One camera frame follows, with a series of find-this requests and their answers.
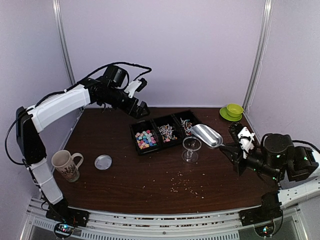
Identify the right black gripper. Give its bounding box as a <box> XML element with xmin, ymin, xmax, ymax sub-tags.
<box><xmin>220</xmin><ymin>142</ymin><xmax>283</xmax><ymax>182</ymax></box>

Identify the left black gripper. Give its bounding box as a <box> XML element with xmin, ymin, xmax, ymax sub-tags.
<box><xmin>100</xmin><ymin>86</ymin><xmax>150</xmax><ymax>119</ymax></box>

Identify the metal scoop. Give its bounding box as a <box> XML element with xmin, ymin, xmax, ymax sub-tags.
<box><xmin>190</xmin><ymin>124</ymin><xmax>224</xmax><ymax>149</ymax></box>

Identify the black three-compartment candy tray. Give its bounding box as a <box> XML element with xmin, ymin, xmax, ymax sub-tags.
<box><xmin>129</xmin><ymin>110</ymin><xmax>201</xmax><ymax>156</ymax></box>

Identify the clear plastic cup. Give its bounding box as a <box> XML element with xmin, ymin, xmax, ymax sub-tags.
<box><xmin>181</xmin><ymin>136</ymin><xmax>202</xmax><ymax>164</ymax></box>

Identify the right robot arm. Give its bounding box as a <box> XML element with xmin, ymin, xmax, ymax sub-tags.
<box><xmin>219</xmin><ymin>133</ymin><xmax>320</xmax><ymax>221</ymax></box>

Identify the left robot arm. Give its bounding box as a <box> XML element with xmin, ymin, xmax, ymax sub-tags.
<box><xmin>13</xmin><ymin>62</ymin><xmax>152</xmax><ymax>222</ymax></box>

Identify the green saucer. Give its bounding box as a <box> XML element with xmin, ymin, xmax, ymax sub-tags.
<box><xmin>219</xmin><ymin>107</ymin><xmax>243</xmax><ymax>122</ymax></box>

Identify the green bowl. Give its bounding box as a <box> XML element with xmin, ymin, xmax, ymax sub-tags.
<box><xmin>226</xmin><ymin>103</ymin><xmax>244</xmax><ymax>118</ymax></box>

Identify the clear plastic lid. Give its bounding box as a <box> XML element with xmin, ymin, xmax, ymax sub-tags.
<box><xmin>94</xmin><ymin>154</ymin><xmax>113</xmax><ymax>171</ymax></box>

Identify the cream floral mug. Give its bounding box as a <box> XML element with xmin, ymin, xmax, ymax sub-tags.
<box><xmin>51</xmin><ymin>150</ymin><xmax>84</xmax><ymax>183</ymax></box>

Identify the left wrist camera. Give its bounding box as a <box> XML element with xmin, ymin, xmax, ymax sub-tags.
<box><xmin>124</xmin><ymin>78</ymin><xmax>148</xmax><ymax>99</ymax></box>

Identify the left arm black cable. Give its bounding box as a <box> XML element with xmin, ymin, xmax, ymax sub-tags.
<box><xmin>4</xmin><ymin>61</ymin><xmax>153</xmax><ymax>166</ymax></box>

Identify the front aluminium rail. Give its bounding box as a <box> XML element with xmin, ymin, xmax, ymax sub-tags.
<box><xmin>18</xmin><ymin>200</ymin><xmax>309</xmax><ymax>240</ymax></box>

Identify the left aluminium frame post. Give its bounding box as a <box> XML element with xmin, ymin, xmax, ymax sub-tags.
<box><xmin>51</xmin><ymin>0</ymin><xmax>84</xmax><ymax>112</ymax></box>

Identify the aluminium frame post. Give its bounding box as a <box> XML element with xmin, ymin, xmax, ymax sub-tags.
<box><xmin>51</xmin><ymin>0</ymin><xmax>84</xmax><ymax>112</ymax></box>
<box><xmin>242</xmin><ymin>0</ymin><xmax>274</xmax><ymax>114</ymax></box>

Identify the right aluminium frame post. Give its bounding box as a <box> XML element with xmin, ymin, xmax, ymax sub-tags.
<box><xmin>242</xmin><ymin>0</ymin><xmax>274</xmax><ymax>114</ymax></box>

